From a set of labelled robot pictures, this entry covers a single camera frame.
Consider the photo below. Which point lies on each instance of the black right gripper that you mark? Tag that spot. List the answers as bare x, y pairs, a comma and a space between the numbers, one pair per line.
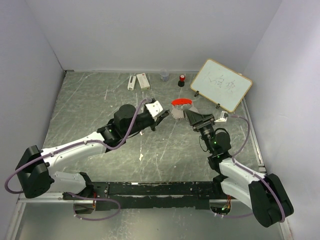
195, 118

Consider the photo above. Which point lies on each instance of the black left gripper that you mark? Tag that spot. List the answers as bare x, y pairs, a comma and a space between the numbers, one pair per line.
158, 120

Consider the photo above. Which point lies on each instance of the red handled metal key holder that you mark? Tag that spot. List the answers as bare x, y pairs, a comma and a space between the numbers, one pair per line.
179, 106

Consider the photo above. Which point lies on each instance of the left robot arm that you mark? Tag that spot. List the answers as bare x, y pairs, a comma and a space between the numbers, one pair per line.
39, 170

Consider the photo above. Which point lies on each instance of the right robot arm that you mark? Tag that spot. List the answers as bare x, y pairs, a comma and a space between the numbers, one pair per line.
230, 181

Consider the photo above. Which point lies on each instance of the red black stamp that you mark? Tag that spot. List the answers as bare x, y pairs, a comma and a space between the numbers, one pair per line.
181, 82

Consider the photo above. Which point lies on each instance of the white green staple box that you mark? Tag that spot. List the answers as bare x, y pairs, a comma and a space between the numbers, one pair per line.
143, 81

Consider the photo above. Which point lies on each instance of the yellow framed whiteboard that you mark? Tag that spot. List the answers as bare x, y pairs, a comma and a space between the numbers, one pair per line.
221, 85

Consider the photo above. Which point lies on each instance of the clear paperclip jar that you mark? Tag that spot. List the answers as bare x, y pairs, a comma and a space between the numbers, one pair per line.
164, 74

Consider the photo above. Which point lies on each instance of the white stapler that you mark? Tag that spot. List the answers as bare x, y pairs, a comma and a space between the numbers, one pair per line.
131, 83

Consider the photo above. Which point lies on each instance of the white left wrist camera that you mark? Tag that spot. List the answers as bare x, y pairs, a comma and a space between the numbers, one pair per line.
155, 109

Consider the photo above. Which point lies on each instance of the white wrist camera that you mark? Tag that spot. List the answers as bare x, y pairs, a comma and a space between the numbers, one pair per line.
155, 109
223, 117

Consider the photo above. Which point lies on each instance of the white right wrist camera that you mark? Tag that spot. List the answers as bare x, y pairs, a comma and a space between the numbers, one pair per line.
223, 117

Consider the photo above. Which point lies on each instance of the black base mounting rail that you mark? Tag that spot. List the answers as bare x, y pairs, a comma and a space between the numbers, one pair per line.
200, 195

